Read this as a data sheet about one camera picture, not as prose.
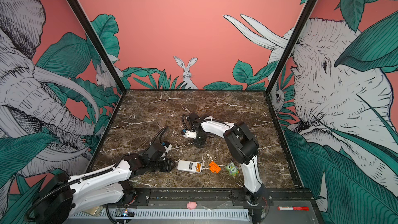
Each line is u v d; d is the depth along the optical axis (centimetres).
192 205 70
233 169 82
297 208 71
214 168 82
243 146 52
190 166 82
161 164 72
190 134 85
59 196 40
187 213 70
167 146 78
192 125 76
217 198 75
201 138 81
